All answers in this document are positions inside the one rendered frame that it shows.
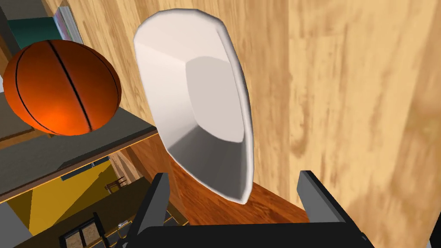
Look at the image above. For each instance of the teal book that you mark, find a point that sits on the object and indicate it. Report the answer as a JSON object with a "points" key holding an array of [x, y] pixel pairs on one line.
{"points": [[32, 31]]}

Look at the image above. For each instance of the orange basketball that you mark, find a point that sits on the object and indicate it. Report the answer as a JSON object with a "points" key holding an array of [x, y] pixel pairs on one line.
{"points": [[62, 89]]}

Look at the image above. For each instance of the pale striped book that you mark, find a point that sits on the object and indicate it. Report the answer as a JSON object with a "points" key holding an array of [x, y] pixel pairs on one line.
{"points": [[69, 26]]}

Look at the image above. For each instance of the white bowl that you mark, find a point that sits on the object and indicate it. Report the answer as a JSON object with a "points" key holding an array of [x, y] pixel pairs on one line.
{"points": [[193, 103]]}

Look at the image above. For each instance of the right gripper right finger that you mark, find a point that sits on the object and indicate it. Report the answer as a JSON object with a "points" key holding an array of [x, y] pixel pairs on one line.
{"points": [[317, 206]]}

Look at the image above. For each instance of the small wooden chair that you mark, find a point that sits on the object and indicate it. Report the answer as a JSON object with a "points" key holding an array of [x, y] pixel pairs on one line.
{"points": [[115, 185]]}

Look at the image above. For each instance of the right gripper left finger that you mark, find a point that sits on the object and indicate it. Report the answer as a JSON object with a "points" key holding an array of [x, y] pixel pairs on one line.
{"points": [[156, 203]]}

